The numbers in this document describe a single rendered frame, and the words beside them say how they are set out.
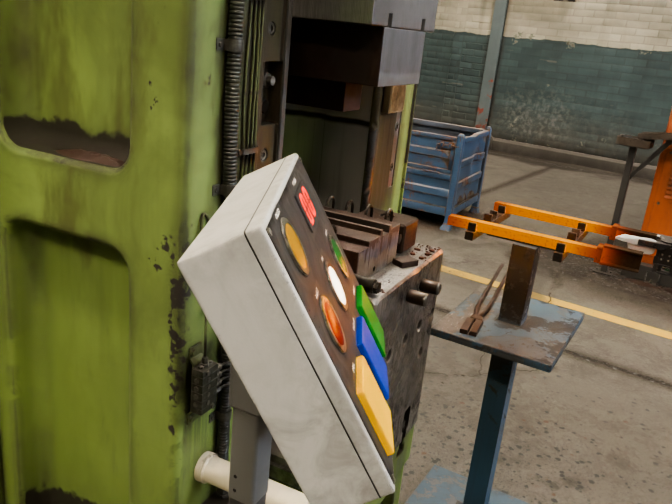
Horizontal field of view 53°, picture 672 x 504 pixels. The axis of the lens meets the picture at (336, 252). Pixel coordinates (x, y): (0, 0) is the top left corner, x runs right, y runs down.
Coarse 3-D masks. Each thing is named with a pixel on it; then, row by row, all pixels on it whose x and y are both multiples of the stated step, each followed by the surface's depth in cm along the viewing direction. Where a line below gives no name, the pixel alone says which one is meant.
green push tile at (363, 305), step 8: (360, 288) 86; (360, 296) 84; (360, 304) 81; (368, 304) 86; (360, 312) 81; (368, 312) 83; (368, 320) 81; (376, 320) 87; (376, 328) 84; (376, 336) 82; (376, 344) 82; (384, 344) 85; (384, 352) 83
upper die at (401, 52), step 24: (312, 24) 113; (336, 24) 111; (312, 48) 114; (336, 48) 112; (360, 48) 110; (384, 48) 109; (408, 48) 119; (288, 72) 117; (312, 72) 115; (336, 72) 113; (360, 72) 111; (384, 72) 112; (408, 72) 121
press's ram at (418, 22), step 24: (312, 0) 107; (336, 0) 105; (360, 0) 103; (384, 0) 105; (408, 0) 114; (432, 0) 124; (360, 24) 109; (384, 24) 107; (408, 24) 116; (432, 24) 127
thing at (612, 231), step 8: (496, 208) 182; (512, 208) 180; (520, 208) 179; (528, 208) 179; (528, 216) 178; (536, 216) 177; (544, 216) 176; (552, 216) 175; (560, 216) 174; (568, 216) 175; (560, 224) 174; (568, 224) 173; (576, 224) 172; (592, 224) 170; (600, 224) 170; (616, 224) 169; (600, 232) 170; (608, 232) 169; (616, 232) 168; (624, 232) 167; (632, 232) 166; (640, 232) 165; (648, 232) 166
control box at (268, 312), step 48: (240, 192) 75; (288, 192) 69; (240, 240) 54; (288, 240) 59; (336, 240) 87; (192, 288) 56; (240, 288) 55; (288, 288) 55; (240, 336) 57; (288, 336) 57; (288, 384) 58; (336, 384) 58; (288, 432) 60; (336, 432) 59; (336, 480) 61; (384, 480) 61
